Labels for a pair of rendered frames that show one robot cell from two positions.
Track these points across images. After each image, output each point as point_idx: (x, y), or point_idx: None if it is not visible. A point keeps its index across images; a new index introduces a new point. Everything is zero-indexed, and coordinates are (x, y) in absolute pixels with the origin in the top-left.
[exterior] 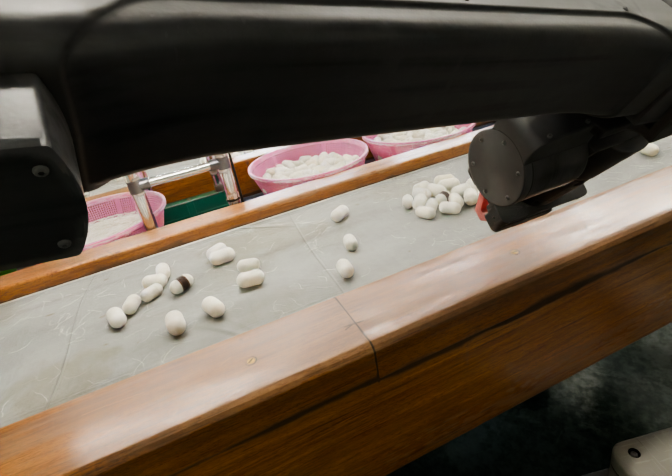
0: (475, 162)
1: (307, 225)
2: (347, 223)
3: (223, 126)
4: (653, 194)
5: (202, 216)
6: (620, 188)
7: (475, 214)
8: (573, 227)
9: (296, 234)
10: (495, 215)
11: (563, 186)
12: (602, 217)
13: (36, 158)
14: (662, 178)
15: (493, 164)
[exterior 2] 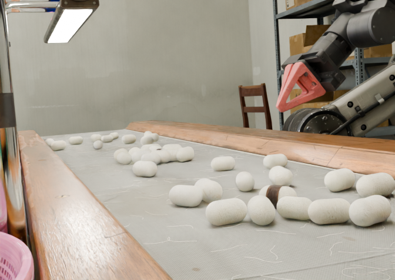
0: (375, 25)
1: (142, 183)
2: (161, 174)
3: None
4: (234, 129)
5: (46, 197)
6: (218, 131)
7: (197, 155)
8: (264, 132)
9: (163, 185)
10: (341, 76)
11: (345, 59)
12: (255, 131)
13: None
14: (214, 129)
15: (385, 23)
